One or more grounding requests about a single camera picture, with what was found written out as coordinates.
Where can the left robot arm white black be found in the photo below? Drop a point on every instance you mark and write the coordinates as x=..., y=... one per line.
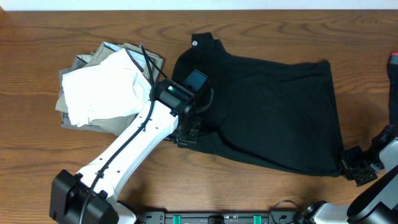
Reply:
x=91, y=195

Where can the beige folded trousers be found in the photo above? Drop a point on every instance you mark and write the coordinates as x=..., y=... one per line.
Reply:
x=147, y=62

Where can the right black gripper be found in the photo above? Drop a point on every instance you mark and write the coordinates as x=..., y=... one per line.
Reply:
x=345, y=163

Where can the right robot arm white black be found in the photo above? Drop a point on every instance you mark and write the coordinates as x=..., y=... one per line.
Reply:
x=378, y=203

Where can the black t-shirt with logo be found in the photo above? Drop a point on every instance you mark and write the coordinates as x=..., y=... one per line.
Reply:
x=264, y=113

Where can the dark object red tip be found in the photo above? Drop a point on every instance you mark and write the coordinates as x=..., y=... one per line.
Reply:
x=393, y=95

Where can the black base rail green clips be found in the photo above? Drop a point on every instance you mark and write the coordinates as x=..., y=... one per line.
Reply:
x=275, y=217

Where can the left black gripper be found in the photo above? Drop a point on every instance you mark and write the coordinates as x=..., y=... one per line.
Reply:
x=194, y=138

